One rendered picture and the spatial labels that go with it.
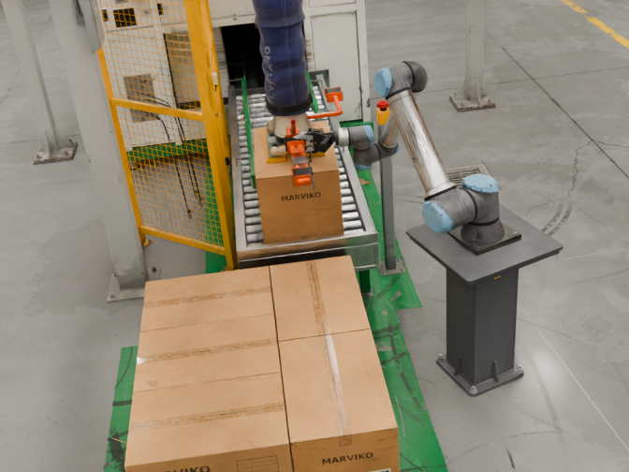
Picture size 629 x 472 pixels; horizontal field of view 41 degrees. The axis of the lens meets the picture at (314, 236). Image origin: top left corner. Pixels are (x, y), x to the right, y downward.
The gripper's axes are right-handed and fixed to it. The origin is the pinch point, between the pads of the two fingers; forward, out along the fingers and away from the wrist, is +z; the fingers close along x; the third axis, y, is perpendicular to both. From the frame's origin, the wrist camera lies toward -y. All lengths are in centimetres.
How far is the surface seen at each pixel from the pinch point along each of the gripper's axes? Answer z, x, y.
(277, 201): 12.0, -26.2, -6.0
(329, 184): -13.9, -20.1, -6.5
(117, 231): 103, -69, 56
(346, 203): -26, -56, 35
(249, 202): 27, -54, 45
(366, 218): -32, -48, 4
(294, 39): -4.5, 44.2, 19.0
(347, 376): -7, -51, -108
